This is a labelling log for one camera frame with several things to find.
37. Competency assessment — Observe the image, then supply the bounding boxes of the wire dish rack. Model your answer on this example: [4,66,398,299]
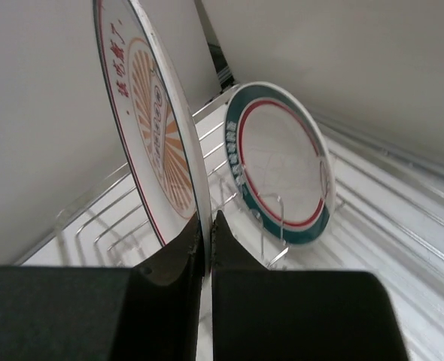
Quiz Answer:
[54,98,444,361]

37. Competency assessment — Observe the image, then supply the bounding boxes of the orange sunburst plate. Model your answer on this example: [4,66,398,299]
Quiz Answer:
[93,1,213,275]

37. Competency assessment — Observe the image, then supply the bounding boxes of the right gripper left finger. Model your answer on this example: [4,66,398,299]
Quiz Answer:
[0,217,202,360]

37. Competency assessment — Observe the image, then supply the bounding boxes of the green rimmed plate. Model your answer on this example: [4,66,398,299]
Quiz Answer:
[224,81,336,246]

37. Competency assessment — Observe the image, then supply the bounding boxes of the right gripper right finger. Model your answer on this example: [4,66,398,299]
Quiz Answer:
[211,212,409,360]

